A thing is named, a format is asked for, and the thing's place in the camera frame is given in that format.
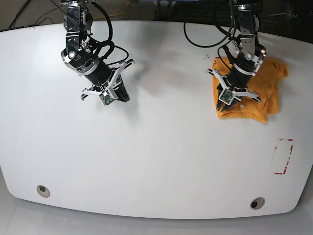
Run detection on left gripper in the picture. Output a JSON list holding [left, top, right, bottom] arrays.
[[208, 64, 261, 112]]

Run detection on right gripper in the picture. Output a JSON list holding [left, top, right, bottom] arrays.
[[80, 59, 134, 103]]

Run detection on orange t-shirt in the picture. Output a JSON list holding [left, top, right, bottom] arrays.
[[217, 58, 288, 124]]

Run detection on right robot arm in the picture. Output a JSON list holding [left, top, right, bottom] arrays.
[[61, 0, 134, 105]]

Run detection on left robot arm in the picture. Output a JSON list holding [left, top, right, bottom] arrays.
[[183, 0, 267, 112]]

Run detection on red tape rectangle marking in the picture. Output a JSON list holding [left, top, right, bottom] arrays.
[[271, 138, 294, 175]]

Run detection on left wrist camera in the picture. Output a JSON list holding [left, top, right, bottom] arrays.
[[218, 89, 235, 106]]

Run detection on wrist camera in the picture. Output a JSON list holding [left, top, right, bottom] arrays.
[[218, 89, 235, 106], [99, 89, 118, 106]]

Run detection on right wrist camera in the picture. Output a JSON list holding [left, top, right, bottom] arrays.
[[99, 89, 118, 106]]

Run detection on yellow cable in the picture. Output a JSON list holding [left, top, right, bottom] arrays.
[[95, 0, 130, 21]]

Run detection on right table cable grommet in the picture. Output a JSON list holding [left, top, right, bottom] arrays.
[[250, 197, 265, 210]]

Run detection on table cable grommet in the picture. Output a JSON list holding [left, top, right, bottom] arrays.
[[250, 197, 265, 210], [37, 185, 50, 198]]

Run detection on white cable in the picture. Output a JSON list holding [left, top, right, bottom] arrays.
[[259, 11, 292, 17]]

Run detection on left table cable grommet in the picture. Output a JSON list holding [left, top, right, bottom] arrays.
[[37, 185, 50, 198]]

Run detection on black floor cable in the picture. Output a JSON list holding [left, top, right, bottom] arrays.
[[9, 0, 62, 28]]

